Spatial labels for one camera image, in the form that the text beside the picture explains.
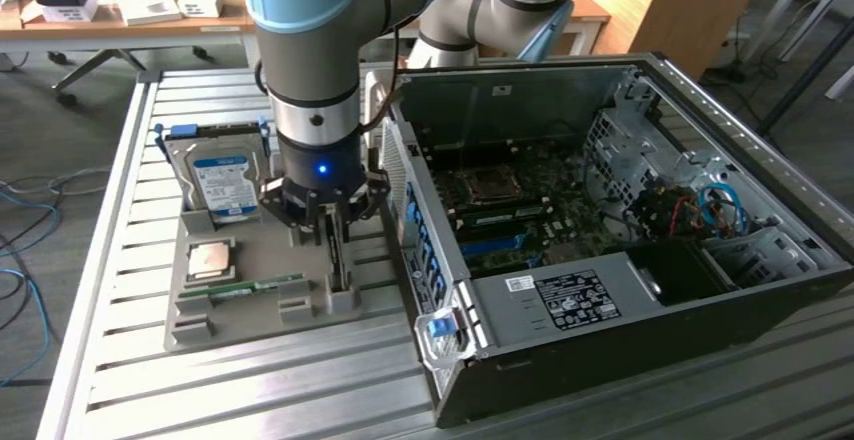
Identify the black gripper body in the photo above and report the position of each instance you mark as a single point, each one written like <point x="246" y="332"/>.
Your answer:
<point x="314" y="155"/>

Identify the green graphics card black fan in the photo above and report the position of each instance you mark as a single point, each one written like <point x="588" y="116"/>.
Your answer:
<point x="339" y="265"/>

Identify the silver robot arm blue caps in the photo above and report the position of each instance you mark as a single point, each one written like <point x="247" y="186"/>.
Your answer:
<point x="314" y="35"/>

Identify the hard disk blue caddy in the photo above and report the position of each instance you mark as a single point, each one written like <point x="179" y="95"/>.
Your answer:
<point x="221" y="180"/>

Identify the grey parts rack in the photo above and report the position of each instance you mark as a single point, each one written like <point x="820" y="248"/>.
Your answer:
<point x="267" y="270"/>

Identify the copper-topped CPU chip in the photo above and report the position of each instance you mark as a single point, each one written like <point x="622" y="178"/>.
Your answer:
<point x="209" y="260"/>

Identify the CPU socket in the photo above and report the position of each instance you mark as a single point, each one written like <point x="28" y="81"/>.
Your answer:
<point x="490" y="182"/>

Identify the green RAM stick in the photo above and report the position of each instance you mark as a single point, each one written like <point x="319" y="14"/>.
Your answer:
<point x="234" y="287"/>

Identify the blue expansion slot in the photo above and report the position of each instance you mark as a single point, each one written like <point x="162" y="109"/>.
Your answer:
<point x="494" y="246"/>

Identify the blue case latch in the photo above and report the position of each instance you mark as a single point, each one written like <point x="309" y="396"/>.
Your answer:
<point x="439" y="327"/>

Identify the grey power supply unit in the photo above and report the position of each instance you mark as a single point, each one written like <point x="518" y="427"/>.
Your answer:
<point x="514" y="305"/>

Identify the green motherboard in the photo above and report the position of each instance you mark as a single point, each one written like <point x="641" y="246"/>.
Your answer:
<point x="581" y="215"/>

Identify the small white labelled box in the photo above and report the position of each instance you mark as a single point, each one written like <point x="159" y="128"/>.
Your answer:
<point x="201" y="2"/>

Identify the flat white box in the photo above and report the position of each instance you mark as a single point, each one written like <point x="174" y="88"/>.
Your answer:
<point x="150" y="10"/>

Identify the silver perforated drive cage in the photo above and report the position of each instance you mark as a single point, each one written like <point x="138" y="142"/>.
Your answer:
<point x="628" y="175"/>

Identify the grey leg with castor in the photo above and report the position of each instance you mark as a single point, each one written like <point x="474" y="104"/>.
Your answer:
<point x="87" y="67"/>

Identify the wooden desk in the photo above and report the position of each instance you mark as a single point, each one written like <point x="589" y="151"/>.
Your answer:
<point x="80" y="30"/>

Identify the white box black lid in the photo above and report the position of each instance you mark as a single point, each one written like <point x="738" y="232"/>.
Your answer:
<point x="67" y="7"/>

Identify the black open PC case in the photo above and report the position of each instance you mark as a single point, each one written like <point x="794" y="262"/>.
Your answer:
<point x="601" y="360"/>

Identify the silver disk bay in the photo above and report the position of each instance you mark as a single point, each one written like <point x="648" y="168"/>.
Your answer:
<point x="768" y="255"/>

